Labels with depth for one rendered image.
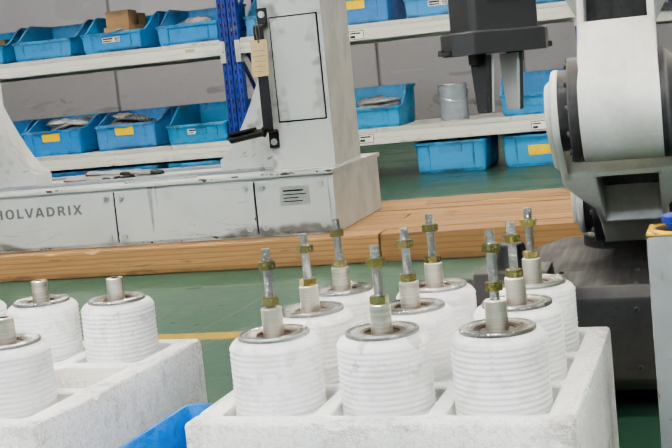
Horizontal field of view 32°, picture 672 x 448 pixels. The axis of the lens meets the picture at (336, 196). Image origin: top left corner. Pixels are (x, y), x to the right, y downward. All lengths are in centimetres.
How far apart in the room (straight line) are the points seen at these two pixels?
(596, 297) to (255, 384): 62
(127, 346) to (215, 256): 187
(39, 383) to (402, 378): 42
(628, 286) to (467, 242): 156
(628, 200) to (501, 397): 75
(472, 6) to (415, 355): 36
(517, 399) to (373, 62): 874
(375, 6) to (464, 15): 479
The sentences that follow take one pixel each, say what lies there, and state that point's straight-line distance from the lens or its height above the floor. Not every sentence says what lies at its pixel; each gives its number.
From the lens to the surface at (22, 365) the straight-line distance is 134.
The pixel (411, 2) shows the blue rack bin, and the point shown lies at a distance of 598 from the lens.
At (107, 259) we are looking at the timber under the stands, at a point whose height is 5.
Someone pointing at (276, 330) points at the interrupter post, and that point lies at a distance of 122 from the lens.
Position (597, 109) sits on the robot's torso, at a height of 44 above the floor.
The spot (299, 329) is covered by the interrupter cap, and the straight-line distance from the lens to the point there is 123.
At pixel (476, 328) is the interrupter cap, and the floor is 25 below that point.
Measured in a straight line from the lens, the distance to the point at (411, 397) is 117.
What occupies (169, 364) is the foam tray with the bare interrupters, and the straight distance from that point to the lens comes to 153.
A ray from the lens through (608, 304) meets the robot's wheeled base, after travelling 166.
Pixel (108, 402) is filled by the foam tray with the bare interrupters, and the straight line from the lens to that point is 141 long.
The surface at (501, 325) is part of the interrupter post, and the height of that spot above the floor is 26.
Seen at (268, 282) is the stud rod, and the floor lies 31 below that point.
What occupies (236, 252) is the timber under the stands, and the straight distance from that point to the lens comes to 337.
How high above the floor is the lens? 51
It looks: 6 degrees down
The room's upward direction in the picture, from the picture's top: 6 degrees counter-clockwise
